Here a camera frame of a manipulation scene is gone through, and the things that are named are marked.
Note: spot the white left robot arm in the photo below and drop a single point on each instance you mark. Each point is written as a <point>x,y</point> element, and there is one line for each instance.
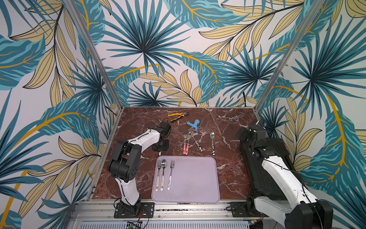
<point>126,157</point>

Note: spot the aluminium corner post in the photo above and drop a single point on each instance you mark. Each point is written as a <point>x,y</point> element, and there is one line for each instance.
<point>303,28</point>
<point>77,18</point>

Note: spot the aluminium corner post left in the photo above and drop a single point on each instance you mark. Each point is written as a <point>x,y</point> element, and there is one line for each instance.
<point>77,18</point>

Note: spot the fork with black-white handle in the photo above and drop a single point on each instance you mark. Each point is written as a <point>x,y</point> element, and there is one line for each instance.
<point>196,142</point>

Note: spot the fork with pink handle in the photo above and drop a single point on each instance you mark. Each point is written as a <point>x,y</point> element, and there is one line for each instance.
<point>185,137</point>

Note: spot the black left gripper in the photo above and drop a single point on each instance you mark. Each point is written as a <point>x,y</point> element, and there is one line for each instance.
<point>165,148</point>

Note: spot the aluminium corner post right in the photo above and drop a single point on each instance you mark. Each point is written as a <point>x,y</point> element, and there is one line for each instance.
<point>303,28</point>

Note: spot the spoon with black-white handle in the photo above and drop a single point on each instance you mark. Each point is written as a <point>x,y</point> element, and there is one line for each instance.
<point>212,137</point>

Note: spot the lilac silicone mat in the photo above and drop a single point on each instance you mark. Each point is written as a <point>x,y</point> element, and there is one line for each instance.
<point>194,180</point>

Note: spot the spoon with pink handle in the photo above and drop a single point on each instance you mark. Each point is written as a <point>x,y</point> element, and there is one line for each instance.
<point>189,135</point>

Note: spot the spoon with colourful white handle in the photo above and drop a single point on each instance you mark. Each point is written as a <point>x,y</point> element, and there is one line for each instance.
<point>164,165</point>

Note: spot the aluminium front rail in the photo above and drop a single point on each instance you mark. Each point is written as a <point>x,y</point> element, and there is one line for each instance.
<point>96,210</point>

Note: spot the blue plastic tap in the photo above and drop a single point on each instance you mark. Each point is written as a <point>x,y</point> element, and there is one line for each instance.
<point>194,125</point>

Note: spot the fork with colourful white handle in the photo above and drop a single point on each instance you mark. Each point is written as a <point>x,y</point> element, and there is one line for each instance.
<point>159,166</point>

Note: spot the yellow black pliers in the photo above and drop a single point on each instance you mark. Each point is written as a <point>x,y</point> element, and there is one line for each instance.
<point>177,116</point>

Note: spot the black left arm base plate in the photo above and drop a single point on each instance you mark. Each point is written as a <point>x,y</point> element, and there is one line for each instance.
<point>143,210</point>

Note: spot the fork with Pochacco white handle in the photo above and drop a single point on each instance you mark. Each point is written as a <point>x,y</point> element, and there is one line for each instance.
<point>170,176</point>

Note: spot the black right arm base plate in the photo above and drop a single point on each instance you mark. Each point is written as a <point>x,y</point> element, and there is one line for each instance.
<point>241,209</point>

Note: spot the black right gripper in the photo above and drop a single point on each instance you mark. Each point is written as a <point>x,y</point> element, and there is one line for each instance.
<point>244,136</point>

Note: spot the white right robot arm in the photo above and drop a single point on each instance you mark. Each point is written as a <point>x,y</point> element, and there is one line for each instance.
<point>278,191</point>

